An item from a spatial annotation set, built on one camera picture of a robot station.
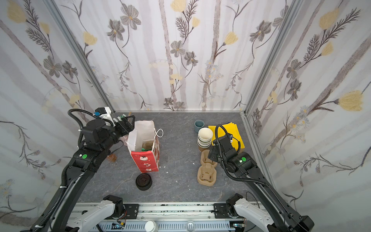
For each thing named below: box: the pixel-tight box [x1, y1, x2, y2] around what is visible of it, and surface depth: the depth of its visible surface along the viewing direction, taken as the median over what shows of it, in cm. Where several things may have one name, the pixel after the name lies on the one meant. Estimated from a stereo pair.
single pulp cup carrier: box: [142, 140, 155, 151], surface depth 98 cm
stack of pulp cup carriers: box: [197, 149, 218, 187], surface depth 85 cm
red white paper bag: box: [126, 120, 164, 174], surface depth 78 cm
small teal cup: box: [194, 119, 205, 133], surface depth 107 cm
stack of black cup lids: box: [135, 173, 153, 191], surface depth 82 cm
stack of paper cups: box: [197, 127, 214, 152], surface depth 87 cm
